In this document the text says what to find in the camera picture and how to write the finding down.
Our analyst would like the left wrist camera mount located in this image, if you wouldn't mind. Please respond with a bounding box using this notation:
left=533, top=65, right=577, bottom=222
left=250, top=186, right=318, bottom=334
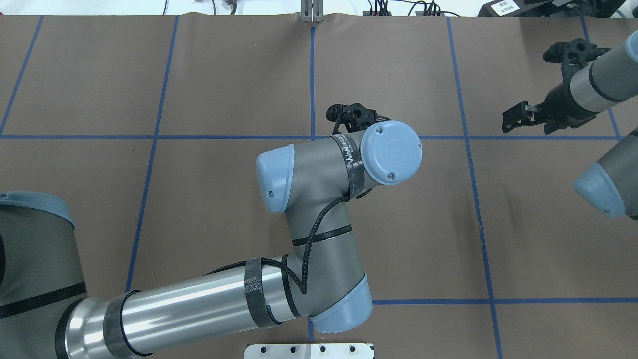
left=325, top=103, right=391, bottom=135

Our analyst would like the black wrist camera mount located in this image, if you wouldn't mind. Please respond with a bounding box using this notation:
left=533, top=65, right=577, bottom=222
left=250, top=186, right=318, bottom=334
left=542, top=38, right=611, bottom=84

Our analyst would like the aluminium frame post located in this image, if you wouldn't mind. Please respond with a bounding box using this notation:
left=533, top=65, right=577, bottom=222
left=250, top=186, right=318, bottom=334
left=299, top=0, right=325, bottom=23

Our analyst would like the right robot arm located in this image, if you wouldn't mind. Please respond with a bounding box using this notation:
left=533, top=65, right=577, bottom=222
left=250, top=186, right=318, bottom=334
left=502, top=32, right=638, bottom=220

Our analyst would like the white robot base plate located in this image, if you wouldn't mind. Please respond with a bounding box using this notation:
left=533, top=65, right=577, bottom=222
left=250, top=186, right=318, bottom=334
left=243, top=343, right=376, bottom=359

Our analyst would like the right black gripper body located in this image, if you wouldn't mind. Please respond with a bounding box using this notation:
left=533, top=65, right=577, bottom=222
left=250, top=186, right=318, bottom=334
left=536, top=83, right=596, bottom=134

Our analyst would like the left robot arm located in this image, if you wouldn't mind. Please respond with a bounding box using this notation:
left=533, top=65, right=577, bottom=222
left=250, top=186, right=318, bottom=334
left=1, top=136, right=290, bottom=359

